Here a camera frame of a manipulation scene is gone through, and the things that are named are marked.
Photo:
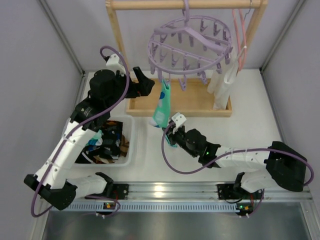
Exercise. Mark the black blue sock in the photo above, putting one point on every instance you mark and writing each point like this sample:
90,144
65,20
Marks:
112,133

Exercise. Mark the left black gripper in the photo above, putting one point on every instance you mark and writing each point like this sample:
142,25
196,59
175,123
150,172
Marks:
136,85

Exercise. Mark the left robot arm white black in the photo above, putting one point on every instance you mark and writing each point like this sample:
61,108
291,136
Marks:
50,181

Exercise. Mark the pink clothes hanger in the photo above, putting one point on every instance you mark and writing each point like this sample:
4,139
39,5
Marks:
241,44

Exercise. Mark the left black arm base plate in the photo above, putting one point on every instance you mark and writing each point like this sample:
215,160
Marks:
114,191

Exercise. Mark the brown tan argyle sock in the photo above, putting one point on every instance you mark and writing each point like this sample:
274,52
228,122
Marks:
123,146

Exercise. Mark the aluminium rail frame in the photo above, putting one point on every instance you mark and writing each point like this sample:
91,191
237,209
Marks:
199,197

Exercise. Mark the wooden clothes rack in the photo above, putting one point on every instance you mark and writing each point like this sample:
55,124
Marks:
194,101

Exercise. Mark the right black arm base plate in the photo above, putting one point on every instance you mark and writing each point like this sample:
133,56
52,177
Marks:
227,191

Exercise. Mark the mint green sock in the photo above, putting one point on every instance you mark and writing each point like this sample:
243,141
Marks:
96,140
162,113

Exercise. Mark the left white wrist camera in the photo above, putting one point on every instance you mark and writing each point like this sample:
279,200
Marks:
114,64

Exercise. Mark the white hanging cloth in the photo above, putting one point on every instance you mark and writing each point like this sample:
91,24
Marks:
220,84

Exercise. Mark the brown tan striped sock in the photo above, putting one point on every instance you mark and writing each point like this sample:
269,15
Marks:
98,160

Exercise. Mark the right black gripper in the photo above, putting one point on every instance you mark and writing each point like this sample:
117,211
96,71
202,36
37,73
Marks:
172,132

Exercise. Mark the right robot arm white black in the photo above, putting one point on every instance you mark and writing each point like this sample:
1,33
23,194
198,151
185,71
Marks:
276,165

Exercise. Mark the white plastic basket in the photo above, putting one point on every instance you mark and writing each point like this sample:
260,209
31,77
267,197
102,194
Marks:
129,131

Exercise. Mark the purple round clip hanger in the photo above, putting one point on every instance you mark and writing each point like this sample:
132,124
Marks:
189,46

